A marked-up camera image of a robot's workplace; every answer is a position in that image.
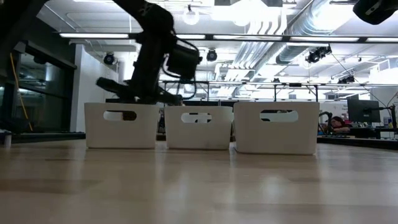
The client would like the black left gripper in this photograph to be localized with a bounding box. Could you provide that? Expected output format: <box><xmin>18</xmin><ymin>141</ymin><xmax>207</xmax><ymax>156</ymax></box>
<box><xmin>95</xmin><ymin>32</ymin><xmax>184</xmax><ymax>106</ymax></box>

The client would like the white plastic bin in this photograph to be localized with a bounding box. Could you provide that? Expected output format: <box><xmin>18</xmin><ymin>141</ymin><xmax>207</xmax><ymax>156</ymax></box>
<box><xmin>164</xmin><ymin>105</ymin><xmax>234</xmax><ymax>151</ymax></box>
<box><xmin>233</xmin><ymin>101</ymin><xmax>321</xmax><ymax>156</ymax></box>
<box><xmin>83</xmin><ymin>102</ymin><xmax>160</xmax><ymax>149</ymax></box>

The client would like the overhead light bar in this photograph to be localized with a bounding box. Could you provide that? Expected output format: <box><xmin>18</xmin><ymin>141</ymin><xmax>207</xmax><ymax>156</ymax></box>
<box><xmin>58</xmin><ymin>32</ymin><xmax>398</xmax><ymax>44</ymax></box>

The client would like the black computer monitor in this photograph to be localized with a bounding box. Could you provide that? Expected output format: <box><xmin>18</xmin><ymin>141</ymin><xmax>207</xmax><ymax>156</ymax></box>
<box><xmin>346</xmin><ymin>98</ymin><xmax>381</xmax><ymax>123</ymax></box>

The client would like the black framed glass partition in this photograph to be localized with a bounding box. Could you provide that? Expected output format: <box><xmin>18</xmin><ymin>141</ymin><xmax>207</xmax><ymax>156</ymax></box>
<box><xmin>0</xmin><ymin>30</ymin><xmax>78</xmax><ymax>135</ymax></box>

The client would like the person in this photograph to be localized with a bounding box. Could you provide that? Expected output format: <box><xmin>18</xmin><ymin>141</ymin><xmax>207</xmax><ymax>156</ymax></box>
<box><xmin>331</xmin><ymin>116</ymin><xmax>352</xmax><ymax>133</ymax></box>

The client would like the yellow pole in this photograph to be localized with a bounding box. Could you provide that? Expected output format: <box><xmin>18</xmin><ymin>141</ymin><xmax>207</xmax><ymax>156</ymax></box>
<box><xmin>10</xmin><ymin>52</ymin><xmax>34</xmax><ymax>132</ymax></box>

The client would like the black camera cable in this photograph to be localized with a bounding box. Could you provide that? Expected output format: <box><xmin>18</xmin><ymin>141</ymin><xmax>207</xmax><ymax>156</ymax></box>
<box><xmin>160</xmin><ymin>29</ymin><xmax>203</xmax><ymax>101</ymax></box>

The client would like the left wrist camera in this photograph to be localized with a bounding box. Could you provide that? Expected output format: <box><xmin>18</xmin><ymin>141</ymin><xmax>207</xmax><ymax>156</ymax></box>
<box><xmin>166</xmin><ymin>43</ymin><xmax>202</xmax><ymax>80</ymax></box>

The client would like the white ring light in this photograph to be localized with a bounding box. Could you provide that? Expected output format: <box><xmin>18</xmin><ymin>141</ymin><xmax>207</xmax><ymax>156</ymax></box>
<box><xmin>182</xmin><ymin>4</ymin><xmax>200</xmax><ymax>26</ymax></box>

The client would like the silver ventilation duct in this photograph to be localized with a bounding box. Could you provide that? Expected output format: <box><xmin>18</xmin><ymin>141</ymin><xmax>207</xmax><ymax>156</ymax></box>
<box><xmin>275</xmin><ymin>0</ymin><xmax>332</xmax><ymax>65</ymax></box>

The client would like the black background rig frame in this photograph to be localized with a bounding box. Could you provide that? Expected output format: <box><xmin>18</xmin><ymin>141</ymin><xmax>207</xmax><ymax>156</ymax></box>
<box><xmin>160</xmin><ymin>79</ymin><xmax>321</xmax><ymax>106</ymax></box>

